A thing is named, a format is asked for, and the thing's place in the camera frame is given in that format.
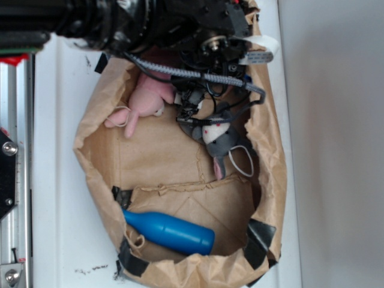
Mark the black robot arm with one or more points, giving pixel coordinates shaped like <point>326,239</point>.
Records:
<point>132,30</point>

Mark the aluminium frame rail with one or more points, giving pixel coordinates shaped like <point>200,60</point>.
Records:
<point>17,85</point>

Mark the blue plastic bottle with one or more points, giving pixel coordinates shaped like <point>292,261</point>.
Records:
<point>171,232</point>

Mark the pink plush bunny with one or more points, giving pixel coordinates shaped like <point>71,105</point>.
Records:
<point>148,99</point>

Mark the brown paper bag tray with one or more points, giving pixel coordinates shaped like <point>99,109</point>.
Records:
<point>161,169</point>

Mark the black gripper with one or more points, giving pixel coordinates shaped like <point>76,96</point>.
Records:
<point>209,37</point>

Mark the grey plush bunny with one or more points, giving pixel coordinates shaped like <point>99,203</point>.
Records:
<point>220,139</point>

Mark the black metal bracket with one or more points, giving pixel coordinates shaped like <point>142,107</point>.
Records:
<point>9,150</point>

